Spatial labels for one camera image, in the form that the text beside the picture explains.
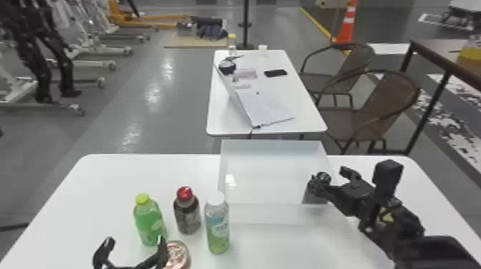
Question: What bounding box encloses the clear bottle with white cap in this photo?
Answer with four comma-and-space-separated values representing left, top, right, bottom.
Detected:
203, 190, 230, 256

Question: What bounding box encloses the green bottle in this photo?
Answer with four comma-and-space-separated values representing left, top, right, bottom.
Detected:
132, 192, 168, 248

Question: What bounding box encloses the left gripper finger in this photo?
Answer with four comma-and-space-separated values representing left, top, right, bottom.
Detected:
92, 236, 117, 269
137, 235, 169, 269

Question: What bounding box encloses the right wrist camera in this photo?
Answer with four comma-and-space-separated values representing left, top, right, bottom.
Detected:
366, 159, 405, 231

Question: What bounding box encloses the clear box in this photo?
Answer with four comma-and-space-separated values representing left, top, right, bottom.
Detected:
218, 139, 335, 226

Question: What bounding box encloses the orange cone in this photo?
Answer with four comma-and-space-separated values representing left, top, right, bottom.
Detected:
331, 0, 358, 46

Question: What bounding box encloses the yellow pallet jack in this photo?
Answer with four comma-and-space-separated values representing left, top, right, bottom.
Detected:
107, 0, 190, 31

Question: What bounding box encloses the clear bottle with yellow cap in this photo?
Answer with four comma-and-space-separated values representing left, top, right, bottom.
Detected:
227, 33, 239, 57

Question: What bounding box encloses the red can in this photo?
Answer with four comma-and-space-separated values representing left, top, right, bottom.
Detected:
164, 240, 192, 269

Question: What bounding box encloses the brown chair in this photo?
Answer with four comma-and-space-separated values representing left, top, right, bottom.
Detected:
316, 69, 422, 156
298, 41, 377, 108

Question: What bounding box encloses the black post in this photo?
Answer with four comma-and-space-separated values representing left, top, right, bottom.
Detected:
237, 0, 256, 51

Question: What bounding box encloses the white side table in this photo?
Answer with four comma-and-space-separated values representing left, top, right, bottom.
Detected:
205, 49, 329, 142

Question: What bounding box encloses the dark side table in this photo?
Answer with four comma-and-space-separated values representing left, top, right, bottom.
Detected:
369, 38, 481, 157

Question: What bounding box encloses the dark bottle with red cap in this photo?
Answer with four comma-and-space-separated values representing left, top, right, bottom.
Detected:
173, 186, 203, 236

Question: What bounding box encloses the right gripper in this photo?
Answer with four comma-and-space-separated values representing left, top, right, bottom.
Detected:
306, 165, 376, 220

